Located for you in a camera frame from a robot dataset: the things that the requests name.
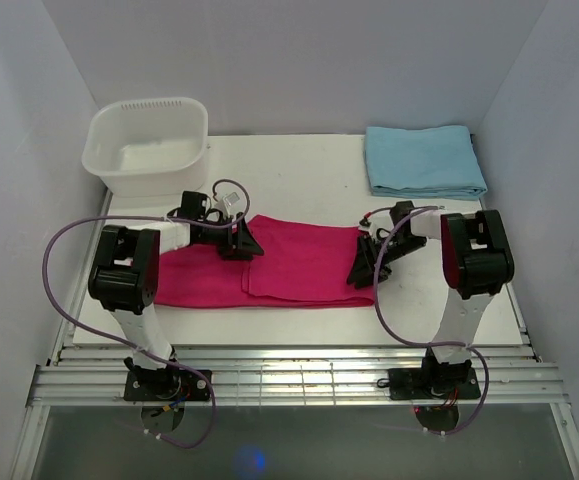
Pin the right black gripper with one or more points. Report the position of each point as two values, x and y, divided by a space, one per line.
363 268

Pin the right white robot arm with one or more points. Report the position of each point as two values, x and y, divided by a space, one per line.
476 262

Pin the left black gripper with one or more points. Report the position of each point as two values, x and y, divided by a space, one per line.
239 244

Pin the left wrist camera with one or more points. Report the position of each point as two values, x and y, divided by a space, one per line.
226 205

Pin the pink trousers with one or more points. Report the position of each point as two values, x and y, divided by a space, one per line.
303 266

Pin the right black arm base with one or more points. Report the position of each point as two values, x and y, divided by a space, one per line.
414 384

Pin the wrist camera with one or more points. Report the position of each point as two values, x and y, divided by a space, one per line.
371 223
226 205

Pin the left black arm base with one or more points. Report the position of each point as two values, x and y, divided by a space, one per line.
164 385

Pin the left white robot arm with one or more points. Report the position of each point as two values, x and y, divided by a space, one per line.
124 277

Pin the folded light blue trousers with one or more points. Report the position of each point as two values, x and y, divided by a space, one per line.
429 163

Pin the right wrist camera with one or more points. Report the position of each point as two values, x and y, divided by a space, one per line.
371 223

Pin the white plastic basket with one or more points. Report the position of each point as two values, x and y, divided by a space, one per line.
149 147

